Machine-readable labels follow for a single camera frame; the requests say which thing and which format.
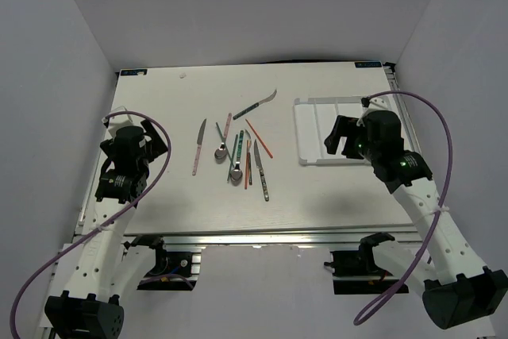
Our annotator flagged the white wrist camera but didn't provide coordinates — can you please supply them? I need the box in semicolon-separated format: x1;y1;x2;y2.
102;114;134;140
356;97;390;126

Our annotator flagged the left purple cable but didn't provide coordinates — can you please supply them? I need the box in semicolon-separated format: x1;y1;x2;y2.
8;113;173;339

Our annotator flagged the dark thin chopstick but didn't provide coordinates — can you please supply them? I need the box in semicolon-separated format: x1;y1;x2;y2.
247;140;252;186

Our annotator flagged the purple cable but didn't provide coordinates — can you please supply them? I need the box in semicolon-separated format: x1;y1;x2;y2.
352;91;453;326
8;113;173;339

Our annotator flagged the pink handled knife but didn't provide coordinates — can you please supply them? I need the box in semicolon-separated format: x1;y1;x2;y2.
192;118;207;176

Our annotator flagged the green chopstick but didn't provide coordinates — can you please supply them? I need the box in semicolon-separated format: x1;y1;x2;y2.
226;133;238;183

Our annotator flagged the floral handled knife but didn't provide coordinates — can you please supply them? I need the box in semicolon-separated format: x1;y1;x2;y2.
254;141;270;202

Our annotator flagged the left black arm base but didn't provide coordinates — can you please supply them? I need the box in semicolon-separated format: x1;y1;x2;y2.
123;235;197;291

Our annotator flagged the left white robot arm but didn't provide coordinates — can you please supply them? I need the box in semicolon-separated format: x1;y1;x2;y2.
44;117;171;338

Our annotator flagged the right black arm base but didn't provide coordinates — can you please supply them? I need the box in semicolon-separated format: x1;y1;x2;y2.
324;233;398;295

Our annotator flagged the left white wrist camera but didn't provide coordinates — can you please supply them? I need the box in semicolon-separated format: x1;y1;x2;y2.
102;114;134;140

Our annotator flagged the left blue corner label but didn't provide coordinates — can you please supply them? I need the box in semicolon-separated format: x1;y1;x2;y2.
120;68;148;76

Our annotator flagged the white divided utensil tray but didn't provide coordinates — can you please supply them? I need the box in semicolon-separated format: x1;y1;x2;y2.
294;96;368;167

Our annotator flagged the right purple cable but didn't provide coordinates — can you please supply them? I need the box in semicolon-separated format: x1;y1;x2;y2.
352;91;453;326

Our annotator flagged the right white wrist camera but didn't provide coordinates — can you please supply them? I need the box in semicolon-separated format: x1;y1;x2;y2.
356;97;390;126

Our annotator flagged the green handled spoon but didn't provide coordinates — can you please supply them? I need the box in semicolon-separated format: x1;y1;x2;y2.
229;135;248;187

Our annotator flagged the pink handled spoon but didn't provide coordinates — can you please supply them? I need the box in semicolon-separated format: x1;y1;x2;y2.
214;113;232;163

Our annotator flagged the orange chopstick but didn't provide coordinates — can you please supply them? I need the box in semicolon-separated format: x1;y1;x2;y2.
245;119;274;159
244;139;252;189

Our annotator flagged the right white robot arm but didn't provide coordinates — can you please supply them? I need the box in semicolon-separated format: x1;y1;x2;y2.
325;110;507;329

